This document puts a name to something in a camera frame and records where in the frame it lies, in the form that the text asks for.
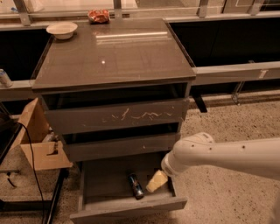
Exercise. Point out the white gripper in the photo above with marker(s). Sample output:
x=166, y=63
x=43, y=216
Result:
x=164, y=166

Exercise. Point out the blue redbull can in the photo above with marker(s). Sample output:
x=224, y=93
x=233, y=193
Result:
x=136, y=187

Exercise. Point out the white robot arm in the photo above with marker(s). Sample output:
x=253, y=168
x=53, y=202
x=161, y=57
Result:
x=260, y=157

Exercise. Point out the grey bottom drawer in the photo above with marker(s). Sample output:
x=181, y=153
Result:
x=106, y=194

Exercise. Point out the grey drawer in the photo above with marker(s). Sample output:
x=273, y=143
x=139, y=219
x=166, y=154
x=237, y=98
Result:
x=106, y=194
x=116, y=116
x=120, y=147

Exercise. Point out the grey middle drawer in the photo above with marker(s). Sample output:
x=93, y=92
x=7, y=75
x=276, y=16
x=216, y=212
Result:
x=120, y=147

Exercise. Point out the grey drawer cabinet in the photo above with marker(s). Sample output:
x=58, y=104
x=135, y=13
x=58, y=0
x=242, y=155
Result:
x=125, y=61

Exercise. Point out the grey top drawer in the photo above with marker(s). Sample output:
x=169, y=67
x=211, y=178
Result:
x=116, y=116

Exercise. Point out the white can on ledge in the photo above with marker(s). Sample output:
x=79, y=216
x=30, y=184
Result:
x=5, y=79

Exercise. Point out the cardboard box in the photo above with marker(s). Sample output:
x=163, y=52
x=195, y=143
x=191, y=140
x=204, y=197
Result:
x=45, y=155

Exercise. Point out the red crumpled snack bag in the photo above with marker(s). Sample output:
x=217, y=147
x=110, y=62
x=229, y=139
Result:
x=98, y=16

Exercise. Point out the white bowl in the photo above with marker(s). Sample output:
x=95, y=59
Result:
x=62, y=30

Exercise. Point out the black metal cart frame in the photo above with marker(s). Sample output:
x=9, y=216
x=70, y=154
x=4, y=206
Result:
x=9, y=130

